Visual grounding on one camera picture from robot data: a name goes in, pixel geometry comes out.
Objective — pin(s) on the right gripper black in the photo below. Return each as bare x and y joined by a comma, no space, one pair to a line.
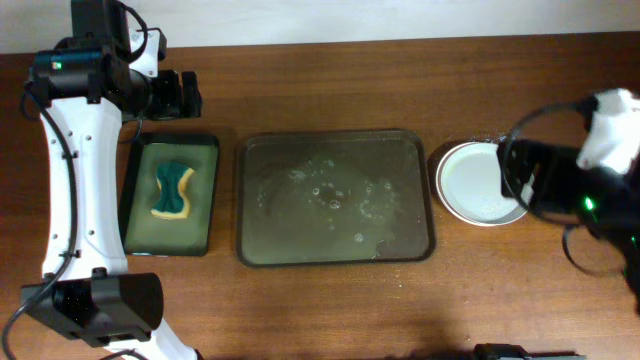
544,158

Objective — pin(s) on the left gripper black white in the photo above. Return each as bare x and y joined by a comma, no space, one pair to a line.
176,105

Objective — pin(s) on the white plate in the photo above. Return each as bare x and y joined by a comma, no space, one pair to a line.
468,183

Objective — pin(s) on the green yellow sponge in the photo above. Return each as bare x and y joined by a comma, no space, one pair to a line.
172,179

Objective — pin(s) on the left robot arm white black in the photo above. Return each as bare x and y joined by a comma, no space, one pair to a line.
85,89

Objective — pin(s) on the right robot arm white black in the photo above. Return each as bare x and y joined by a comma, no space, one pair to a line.
623,235

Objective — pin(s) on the small black water tray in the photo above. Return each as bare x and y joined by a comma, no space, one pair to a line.
142,233

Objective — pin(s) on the large dark serving tray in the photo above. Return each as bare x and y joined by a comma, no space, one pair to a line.
330,198

